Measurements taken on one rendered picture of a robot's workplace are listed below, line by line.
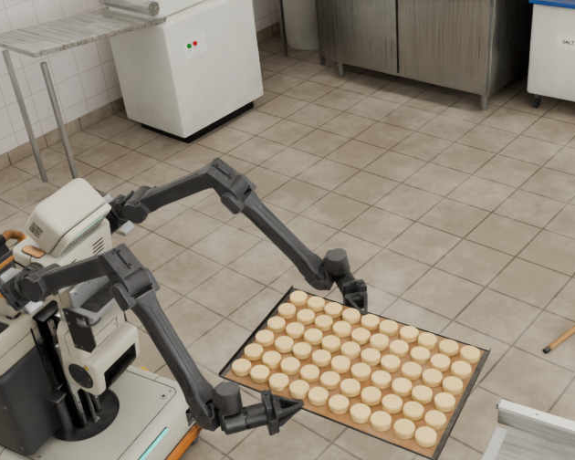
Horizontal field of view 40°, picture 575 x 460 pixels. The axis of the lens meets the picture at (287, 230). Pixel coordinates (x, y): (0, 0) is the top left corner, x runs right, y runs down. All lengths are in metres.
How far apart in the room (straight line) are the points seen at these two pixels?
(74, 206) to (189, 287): 1.79
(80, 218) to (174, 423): 1.03
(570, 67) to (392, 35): 1.21
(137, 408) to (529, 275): 2.02
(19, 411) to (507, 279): 2.34
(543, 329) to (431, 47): 2.44
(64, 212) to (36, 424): 0.93
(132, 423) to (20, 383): 0.46
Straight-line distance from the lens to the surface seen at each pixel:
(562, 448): 2.16
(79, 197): 2.43
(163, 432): 3.06
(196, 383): 2.01
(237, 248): 4.33
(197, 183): 2.33
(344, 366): 2.09
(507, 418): 2.17
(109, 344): 2.73
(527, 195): 4.69
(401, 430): 1.95
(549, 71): 5.47
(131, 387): 3.22
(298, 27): 6.77
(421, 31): 5.55
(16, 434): 3.00
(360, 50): 5.92
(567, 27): 5.33
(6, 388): 2.85
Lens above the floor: 2.45
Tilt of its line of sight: 34 degrees down
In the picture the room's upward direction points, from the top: 7 degrees counter-clockwise
